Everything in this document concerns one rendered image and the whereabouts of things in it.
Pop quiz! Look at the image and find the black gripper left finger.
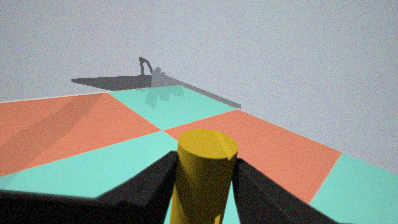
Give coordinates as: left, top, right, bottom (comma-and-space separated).
0, 150, 178, 224

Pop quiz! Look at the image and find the yellow cylinder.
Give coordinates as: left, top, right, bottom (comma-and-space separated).
169, 129, 239, 224

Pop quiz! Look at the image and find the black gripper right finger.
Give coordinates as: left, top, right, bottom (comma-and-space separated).
232, 158, 352, 224

